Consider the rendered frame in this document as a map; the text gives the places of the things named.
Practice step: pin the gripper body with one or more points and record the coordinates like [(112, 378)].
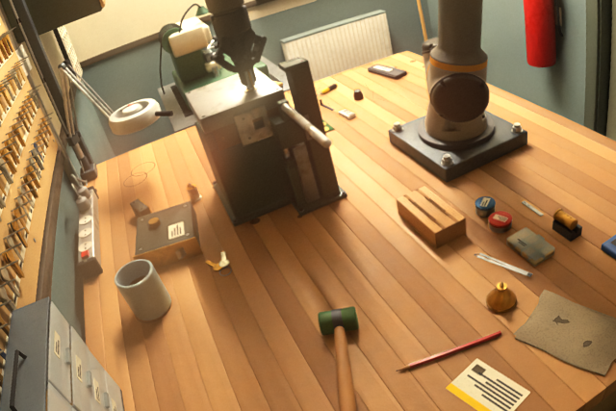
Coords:
[(233, 28)]

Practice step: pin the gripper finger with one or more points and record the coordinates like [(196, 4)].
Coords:
[(255, 56), (237, 60)]

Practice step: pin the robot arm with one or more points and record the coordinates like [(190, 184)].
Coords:
[(459, 21)]

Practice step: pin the green and white key machine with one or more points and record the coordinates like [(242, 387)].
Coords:
[(187, 52)]

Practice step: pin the silver night latch plate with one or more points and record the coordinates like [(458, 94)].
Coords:
[(253, 127)]

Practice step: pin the black hex key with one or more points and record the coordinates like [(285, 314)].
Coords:
[(326, 105)]

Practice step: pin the dark test block body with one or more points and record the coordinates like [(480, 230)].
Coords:
[(250, 165)]

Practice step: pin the small dark block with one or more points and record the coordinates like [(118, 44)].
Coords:
[(139, 208)]

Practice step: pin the brass key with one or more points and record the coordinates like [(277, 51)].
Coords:
[(219, 262)]

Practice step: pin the wooden slotted tray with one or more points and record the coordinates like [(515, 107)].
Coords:
[(433, 218)]

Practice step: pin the grey sharpening block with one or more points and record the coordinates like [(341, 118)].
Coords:
[(530, 246)]

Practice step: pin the white radiator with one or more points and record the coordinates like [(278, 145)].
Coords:
[(337, 43)]

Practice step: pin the small white eraser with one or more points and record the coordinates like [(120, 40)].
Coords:
[(347, 114)]

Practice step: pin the small dark cap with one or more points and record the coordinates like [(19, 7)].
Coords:
[(358, 94)]

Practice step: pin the white magnifier lamp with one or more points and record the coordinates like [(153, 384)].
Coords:
[(135, 115)]

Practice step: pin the black phone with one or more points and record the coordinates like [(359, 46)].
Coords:
[(387, 71)]

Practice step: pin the small brass piece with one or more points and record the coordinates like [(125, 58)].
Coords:
[(194, 192)]

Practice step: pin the grey and brass lock case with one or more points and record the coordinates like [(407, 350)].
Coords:
[(166, 238)]

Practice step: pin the white power strip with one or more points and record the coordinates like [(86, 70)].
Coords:
[(89, 233)]

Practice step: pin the white mug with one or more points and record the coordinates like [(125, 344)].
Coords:
[(144, 298)]

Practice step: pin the blue round tin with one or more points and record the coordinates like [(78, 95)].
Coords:
[(485, 207)]

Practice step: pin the green head wooden mallet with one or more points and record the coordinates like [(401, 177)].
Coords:
[(338, 320)]

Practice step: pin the red fire extinguisher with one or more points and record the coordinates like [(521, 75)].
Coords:
[(539, 16)]

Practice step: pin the red round tin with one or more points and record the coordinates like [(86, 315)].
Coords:
[(500, 222)]

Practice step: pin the small silver blade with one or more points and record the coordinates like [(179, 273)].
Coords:
[(532, 208)]

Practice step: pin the brass cone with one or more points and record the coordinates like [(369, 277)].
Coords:
[(501, 299)]

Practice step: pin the brass cylinder on black holder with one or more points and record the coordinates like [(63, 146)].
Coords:
[(565, 223)]

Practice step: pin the red pencil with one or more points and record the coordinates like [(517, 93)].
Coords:
[(450, 351)]

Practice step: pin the grey drawer cabinet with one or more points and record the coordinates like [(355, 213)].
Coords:
[(43, 363)]

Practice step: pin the blue box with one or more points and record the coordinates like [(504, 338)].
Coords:
[(611, 246)]

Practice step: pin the yellow and white card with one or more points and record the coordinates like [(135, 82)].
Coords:
[(486, 387)]

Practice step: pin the grey cloth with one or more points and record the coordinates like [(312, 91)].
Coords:
[(568, 331)]

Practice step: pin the dark strike slide post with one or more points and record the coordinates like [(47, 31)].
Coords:
[(308, 93)]

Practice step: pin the wall board of keys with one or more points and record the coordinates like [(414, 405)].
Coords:
[(19, 165)]

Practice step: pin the dark grey bolted base plate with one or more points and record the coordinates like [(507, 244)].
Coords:
[(500, 148)]

